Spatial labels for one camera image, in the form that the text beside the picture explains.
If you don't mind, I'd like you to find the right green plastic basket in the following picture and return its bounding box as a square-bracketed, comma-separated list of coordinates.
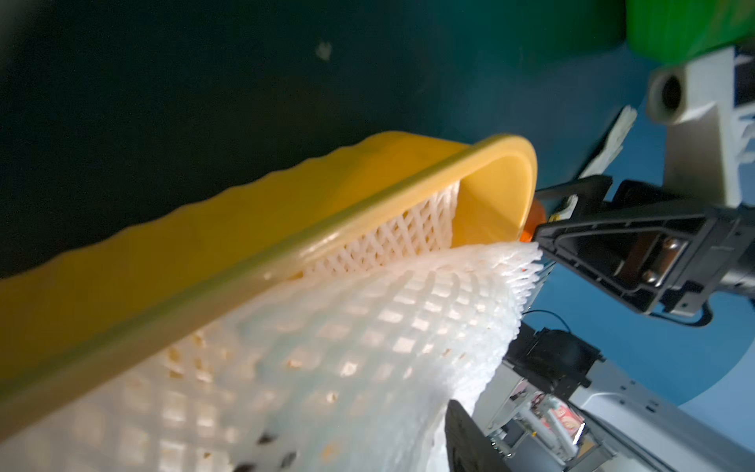
[625, 0, 754, 64]

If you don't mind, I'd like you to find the white cotton work glove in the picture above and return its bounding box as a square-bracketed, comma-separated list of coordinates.
[578, 105, 638, 179]

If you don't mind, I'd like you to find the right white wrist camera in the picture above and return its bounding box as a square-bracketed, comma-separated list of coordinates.
[647, 46, 754, 208]

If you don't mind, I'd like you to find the yellow plastic tray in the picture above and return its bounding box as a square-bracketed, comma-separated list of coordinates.
[1, 132, 538, 438]

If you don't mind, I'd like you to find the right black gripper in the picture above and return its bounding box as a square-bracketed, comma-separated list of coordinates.
[534, 175, 754, 319]

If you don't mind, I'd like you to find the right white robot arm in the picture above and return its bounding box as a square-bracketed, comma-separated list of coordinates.
[505, 175, 754, 471]

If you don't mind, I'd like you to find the white foam net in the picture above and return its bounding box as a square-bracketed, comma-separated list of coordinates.
[1, 243, 542, 471]
[303, 182, 460, 277]

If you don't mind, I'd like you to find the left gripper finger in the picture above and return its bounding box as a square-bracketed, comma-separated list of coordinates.
[444, 399, 510, 472]

